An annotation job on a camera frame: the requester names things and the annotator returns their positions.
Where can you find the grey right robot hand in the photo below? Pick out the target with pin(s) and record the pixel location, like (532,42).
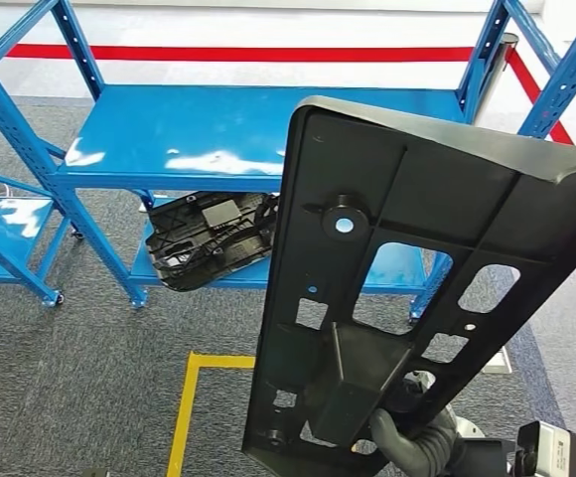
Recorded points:
(417,454)

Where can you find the black plastic panel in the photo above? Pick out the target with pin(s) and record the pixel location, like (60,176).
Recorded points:
(347,164)

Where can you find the black ribbed plastic part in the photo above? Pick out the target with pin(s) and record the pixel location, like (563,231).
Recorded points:
(203,240)

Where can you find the blue metal shelf rack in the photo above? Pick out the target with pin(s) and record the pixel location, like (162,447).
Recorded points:
(193,125)

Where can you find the white square floor plate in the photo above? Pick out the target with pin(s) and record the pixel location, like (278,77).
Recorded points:
(500,362)

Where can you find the yellow floor tape outline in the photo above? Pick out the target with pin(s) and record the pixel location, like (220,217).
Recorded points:
(183,408)

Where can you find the red barrier belt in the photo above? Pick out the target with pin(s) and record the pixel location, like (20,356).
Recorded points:
(556,125)
(218,52)

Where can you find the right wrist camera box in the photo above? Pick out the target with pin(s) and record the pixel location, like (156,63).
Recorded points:
(551,451)

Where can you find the silver stanchion post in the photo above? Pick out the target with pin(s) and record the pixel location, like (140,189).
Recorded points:
(496,66)

